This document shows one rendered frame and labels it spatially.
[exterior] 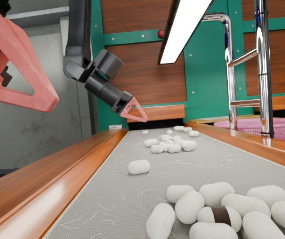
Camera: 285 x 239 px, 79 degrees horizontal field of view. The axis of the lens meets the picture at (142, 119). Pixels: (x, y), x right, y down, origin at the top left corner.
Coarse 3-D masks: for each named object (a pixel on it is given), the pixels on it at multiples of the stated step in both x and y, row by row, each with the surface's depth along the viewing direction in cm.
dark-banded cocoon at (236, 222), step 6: (204, 210) 14; (210, 210) 14; (228, 210) 14; (234, 210) 14; (198, 216) 14; (204, 216) 14; (210, 216) 14; (234, 216) 13; (210, 222) 13; (234, 222) 13; (240, 222) 13; (234, 228) 13
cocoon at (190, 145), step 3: (189, 141) 41; (192, 141) 41; (183, 144) 41; (186, 144) 40; (189, 144) 40; (192, 144) 41; (195, 144) 41; (183, 147) 41; (186, 147) 40; (189, 147) 40; (192, 147) 40; (195, 147) 41; (186, 150) 41; (189, 150) 41
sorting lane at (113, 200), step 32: (128, 160) 37; (160, 160) 35; (192, 160) 33; (224, 160) 32; (256, 160) 30; (96, 192) 23; (128, 192) 22; (160, 192) 22; (64, 224) 17; (96, 224) 16; (128, 224) 16; (192, 224) 15
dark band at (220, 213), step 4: (212, 208) 14; (216, 208) 14; (220, 208) 14; (224, 208) 14; (216, 212) 14; (220, 212) 14; (224, 212) 14; (216, 216) 13; (220, 216) 13; (224, 216) 13; (228, 216) 13; (216, 220) 13; (220, 220) 13; (224, 220) 13; (228, 220) 13; (228, 224) 13
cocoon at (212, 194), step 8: (208, 184) 18; (216, 184) 18; (224, 184) 18; (200, 192) 18; (208, 192) 17; (216, 192) 17; (224, 192) 17; (232, 192) 17; (208, 200) 17; (216, 200) 17
